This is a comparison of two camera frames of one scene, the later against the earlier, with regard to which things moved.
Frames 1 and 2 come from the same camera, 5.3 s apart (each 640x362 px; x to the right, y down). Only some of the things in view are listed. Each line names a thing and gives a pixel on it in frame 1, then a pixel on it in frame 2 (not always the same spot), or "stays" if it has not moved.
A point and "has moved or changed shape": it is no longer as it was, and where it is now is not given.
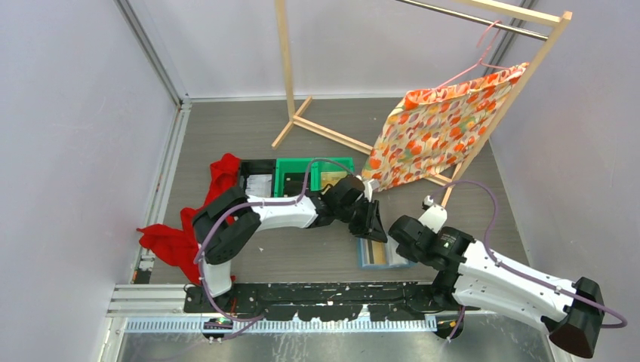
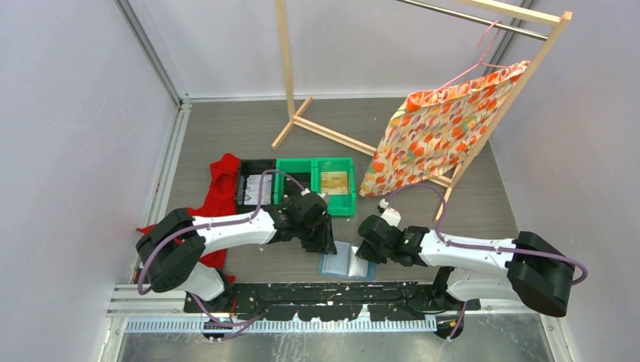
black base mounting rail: [324, 302] stays
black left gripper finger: [359, 222] to [314, 239]
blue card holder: [380, 254] has moved or changed shape
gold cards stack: [331, 177] stays
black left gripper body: [345, 213] to [303, 225]
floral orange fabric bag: [430, 131] stays
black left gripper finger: [377, 231] to [327, 241]
